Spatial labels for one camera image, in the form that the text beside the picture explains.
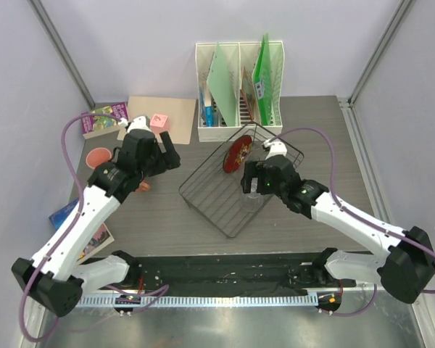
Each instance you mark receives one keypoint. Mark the pink cube block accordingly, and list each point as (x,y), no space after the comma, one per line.
(159,123)

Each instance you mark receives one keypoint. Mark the illustrated book in organizer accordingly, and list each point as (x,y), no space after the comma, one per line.
(247,91)

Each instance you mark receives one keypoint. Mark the blue Jane Eyre book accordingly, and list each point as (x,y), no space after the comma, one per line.
(101,238)

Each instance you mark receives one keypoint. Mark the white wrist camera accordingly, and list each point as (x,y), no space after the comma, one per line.
(138,123)
(274,148)

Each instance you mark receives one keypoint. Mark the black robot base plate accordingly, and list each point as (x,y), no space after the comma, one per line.
(232,275)

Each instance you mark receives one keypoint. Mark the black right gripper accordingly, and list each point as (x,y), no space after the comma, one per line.
(254,170)

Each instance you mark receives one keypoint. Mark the light green folder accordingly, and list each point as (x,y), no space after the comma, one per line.
(222,79)

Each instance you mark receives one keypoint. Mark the white file organizer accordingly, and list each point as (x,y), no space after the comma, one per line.
(248,54)

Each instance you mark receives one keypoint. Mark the blue booklet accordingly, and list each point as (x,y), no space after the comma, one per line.
(209,115)

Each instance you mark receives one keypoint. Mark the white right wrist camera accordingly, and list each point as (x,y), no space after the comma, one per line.
(274,148)

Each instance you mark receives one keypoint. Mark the white slotted cable duct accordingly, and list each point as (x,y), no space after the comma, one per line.
(122,301)

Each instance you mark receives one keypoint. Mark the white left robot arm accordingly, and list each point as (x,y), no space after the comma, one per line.
(53,276)

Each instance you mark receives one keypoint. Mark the black wire dish rack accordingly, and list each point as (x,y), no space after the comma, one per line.
(215,194)

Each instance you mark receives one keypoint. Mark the pink plastic tumbler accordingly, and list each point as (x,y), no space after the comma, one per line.
(98,156)

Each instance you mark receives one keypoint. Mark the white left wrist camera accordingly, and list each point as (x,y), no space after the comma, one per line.
(138,123)

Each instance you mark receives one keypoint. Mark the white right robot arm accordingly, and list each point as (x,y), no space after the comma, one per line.
(401,261)

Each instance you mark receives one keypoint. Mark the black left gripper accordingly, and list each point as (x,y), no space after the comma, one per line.
(168,158)

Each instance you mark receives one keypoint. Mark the purple paperback book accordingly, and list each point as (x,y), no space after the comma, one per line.
(103,120)

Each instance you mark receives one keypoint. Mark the bright green mesh folder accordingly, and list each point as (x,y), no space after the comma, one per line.
(262,81)

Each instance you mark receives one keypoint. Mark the red floral lacquer plate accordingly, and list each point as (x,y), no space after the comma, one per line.
(237,153)

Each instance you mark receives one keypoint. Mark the brown cardboard sheet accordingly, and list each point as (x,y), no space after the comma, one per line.
(179,112)

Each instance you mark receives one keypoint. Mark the pink ceramic mug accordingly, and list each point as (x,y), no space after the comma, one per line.
(144,187)

